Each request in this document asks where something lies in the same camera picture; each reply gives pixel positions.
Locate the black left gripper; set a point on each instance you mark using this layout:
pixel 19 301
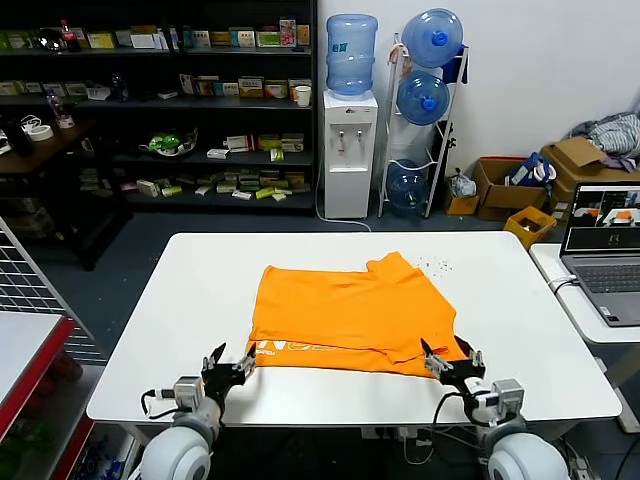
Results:
pixel 222 377

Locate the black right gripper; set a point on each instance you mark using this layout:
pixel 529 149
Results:
pixel 462 377

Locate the orange t-shirt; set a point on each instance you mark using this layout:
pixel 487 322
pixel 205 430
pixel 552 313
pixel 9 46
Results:
pixel 350 315

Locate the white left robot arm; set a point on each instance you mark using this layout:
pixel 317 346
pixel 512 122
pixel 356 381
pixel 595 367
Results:
pixel 175 455

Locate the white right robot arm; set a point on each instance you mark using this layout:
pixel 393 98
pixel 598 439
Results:
pixel 525 457

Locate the pile of grey clothes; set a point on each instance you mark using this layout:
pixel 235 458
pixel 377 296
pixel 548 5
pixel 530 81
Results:
pixel 612 132

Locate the large white table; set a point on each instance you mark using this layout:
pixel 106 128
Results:
pixel 200 300

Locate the white power strip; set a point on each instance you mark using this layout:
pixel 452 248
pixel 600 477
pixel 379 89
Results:
pixel 385 434

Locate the small white side table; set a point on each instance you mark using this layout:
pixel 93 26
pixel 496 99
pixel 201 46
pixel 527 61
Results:
pixel 550 260

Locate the yellow plastic bin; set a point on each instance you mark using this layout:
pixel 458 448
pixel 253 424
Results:
pixel 530 230

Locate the small cardboard box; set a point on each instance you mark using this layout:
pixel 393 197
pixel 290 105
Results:
pixel 461 205

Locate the grey laptop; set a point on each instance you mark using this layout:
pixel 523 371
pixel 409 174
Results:
pixel 605 280

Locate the wide open cardboard box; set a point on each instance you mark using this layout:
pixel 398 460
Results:
pixel 500 197

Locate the crumpled clear plastic bag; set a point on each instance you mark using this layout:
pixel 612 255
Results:
pixel 462 184

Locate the blue shopping bag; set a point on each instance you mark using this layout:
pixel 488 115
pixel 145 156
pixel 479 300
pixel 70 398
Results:
pixel 525 172

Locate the red and white cart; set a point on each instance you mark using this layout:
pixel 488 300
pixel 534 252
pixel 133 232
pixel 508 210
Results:
pixel 25 350

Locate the white jug rack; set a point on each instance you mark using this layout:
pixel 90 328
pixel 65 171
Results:
pixel 442 150

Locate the black stand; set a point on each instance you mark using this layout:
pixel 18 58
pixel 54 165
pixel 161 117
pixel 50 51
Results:
pixel 442 150

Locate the white water dispenser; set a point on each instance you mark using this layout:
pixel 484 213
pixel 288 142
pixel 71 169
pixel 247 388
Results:
pixel 350 165

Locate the green and white bowl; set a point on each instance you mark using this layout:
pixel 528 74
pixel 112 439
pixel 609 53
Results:
pixel 167 142

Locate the cardboard box with open flap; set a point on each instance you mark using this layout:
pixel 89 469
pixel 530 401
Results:
pixel 575 155

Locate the black shelving unit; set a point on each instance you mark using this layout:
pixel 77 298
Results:
pixel 150 107

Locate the white paper cup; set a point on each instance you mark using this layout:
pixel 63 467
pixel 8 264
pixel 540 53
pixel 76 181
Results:
pixel 302 96

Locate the orange and white medicine box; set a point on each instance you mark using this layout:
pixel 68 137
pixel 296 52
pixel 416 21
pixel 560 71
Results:
pixel 276 90

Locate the brown wooden table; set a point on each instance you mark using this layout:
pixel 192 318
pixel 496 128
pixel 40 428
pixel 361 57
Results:
pixel 50 150

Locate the dark blue bottle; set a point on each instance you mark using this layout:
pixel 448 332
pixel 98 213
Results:
pixel 119 89

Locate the dark blue hanging cloth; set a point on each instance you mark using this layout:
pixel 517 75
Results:
pixel 457 65

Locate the white tape roll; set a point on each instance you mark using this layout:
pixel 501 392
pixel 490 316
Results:
pixel 40 132

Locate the black box device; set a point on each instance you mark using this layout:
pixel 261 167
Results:
pixel 19 137

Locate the labelled blue water jug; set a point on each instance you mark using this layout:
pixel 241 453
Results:
pixel 351 55

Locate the pink medicine box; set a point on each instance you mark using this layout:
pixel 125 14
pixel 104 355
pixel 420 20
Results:
pixel 287 32

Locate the yellow medicine box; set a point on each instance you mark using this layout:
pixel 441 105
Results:
pixel 101 40

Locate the cola bottle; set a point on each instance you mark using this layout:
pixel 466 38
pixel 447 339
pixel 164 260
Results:
pixel 70 37

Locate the dark shiny bowl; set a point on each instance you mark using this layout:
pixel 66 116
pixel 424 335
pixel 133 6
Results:
pixel 51 40

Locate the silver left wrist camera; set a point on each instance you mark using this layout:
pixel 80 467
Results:
pixel 186 392

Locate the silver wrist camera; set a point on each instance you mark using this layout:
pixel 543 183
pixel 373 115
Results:
pixel 186 392
pixel 506 395

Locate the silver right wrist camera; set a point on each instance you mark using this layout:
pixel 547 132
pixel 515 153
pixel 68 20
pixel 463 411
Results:
pixel 506 395

